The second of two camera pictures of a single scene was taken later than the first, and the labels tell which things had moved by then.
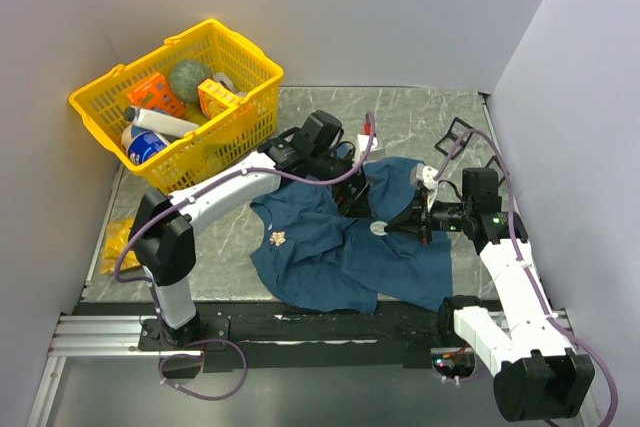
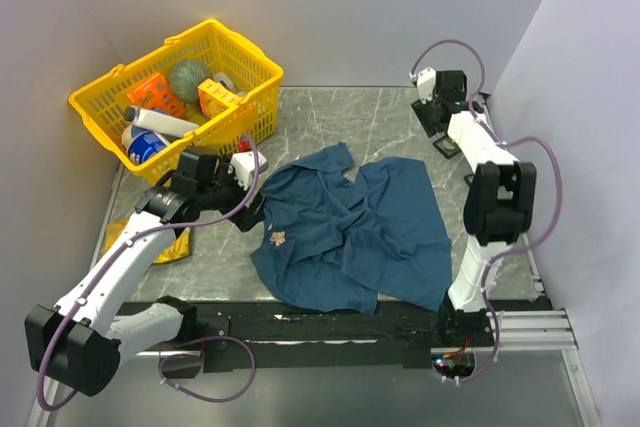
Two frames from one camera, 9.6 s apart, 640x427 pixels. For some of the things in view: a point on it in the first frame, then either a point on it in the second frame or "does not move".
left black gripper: [357, 204] → [250, 215]
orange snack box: [156, 95] does not move
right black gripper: [416, 219] → [421, 110]
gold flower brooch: [277, 238] does not move
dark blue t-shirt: [308, 251] does not move
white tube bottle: [166, 124] does not move
